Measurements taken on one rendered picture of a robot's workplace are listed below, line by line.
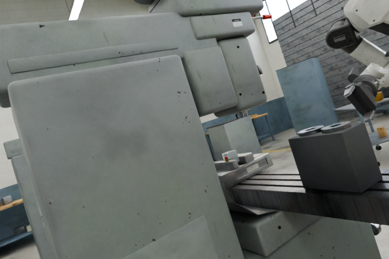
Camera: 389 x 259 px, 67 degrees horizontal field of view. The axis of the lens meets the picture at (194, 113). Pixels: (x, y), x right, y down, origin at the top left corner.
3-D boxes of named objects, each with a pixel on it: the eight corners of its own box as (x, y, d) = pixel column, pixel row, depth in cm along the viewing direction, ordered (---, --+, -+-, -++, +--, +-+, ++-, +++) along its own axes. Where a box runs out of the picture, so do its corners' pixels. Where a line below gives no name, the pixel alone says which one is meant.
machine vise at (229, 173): (254, 166, 168) (248, 147, 169) (274, 165, 156) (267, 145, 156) (207, 189, 148) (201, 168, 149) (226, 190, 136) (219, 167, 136)
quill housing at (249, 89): (242, 110, 148) (223, 50, 149) (271, 101, 130) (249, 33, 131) (212, 119, 138) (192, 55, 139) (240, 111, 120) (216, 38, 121)
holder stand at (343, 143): (324, 177, 111) (308, 126, 112) (383, 178, 92) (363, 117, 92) (303, 188, 105) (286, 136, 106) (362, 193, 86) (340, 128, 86)
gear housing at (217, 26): (226, 50, 152) (220, 32, 152) (257, 31, 131) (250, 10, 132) (171, 60, 135) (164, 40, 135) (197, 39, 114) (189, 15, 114)
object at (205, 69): (208, 114, 140) (192, 63, 140) (241, 104, 119) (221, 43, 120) (175, 125, 130) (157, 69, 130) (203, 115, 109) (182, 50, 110)
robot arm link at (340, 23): (350, 47, 142) (326, 32, 144) (364, 33, 136) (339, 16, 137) (347, 56, 134) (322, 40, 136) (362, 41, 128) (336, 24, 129)
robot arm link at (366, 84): (358, 120, 103) (363, 106, 112) (386, 107, 96) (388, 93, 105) (336, 92, 103) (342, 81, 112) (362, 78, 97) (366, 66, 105)
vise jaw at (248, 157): (235, 161, 162) (233, 154, 162) (254, 159, 149) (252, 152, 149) (227, 165, 158) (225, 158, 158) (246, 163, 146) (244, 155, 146)
